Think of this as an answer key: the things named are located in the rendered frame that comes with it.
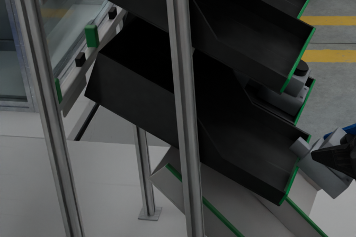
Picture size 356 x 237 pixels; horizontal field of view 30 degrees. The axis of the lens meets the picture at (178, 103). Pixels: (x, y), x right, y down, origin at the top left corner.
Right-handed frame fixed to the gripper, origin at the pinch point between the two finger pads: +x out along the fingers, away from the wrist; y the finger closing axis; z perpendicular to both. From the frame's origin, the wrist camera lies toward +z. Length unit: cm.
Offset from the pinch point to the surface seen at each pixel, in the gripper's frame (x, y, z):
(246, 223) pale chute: 17.5, -0.5, -11.3
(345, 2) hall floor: 113, -328, -48
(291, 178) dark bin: 6.0, 4.3, -2.0
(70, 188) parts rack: 31.0, 16.0, 3.8
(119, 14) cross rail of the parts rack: 34.5, -9.8, 20.7
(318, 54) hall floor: 109, -257, -59
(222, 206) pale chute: 19.4, 1.3, -7.4
